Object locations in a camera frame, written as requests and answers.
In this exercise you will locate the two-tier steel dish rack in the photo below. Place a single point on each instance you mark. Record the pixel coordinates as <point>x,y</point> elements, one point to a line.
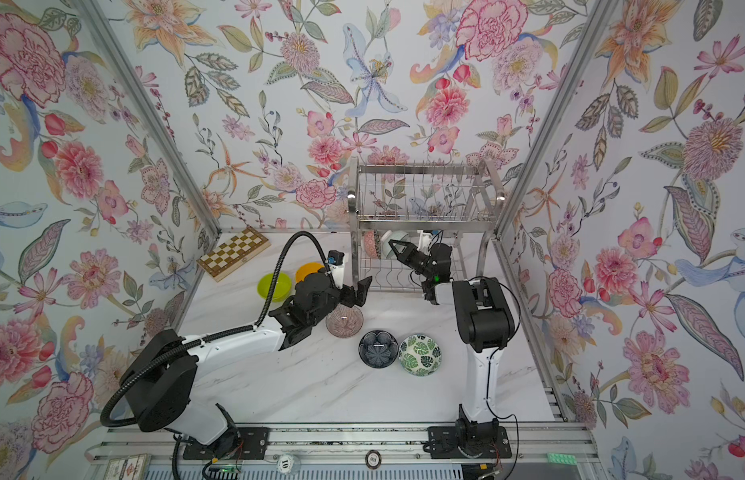
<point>466,201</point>

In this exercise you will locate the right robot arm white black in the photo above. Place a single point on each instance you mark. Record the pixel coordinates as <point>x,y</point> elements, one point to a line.
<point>485,325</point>

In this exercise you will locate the pink striped ceramic bowl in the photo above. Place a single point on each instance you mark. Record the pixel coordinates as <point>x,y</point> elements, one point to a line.
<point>344,321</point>

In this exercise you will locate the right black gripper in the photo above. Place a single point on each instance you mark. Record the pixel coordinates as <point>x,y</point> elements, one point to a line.
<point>418,260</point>

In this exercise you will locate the aluminium front rail frame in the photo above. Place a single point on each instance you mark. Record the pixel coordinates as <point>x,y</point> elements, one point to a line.
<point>529,450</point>

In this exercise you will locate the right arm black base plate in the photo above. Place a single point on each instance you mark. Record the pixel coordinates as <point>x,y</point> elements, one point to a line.
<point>488,443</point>

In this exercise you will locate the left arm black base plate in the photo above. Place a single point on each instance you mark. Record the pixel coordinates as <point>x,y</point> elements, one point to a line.
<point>240,443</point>

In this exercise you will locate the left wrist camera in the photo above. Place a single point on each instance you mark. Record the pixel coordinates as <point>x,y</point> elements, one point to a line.
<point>336,267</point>

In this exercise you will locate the orange yellow plastic bowl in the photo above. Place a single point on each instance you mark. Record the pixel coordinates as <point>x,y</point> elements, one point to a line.
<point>306,270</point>

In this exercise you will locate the wooden chess board box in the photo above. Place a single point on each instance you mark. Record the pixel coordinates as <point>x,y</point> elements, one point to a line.
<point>233,253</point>

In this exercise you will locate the green leaf pattern bowl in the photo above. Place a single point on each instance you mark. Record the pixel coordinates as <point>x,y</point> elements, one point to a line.
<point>420,355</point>

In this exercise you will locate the pale green ceramic bowl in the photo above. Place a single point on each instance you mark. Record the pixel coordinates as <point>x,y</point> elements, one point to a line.
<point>387,243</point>

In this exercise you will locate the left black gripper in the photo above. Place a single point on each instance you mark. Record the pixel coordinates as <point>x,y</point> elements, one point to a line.
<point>346,294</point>

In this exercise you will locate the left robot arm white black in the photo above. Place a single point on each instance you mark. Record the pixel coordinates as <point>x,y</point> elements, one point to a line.
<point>155,393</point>

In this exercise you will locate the dark blue floral bowl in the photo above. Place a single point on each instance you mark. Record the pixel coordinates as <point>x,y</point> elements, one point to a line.
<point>378,349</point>

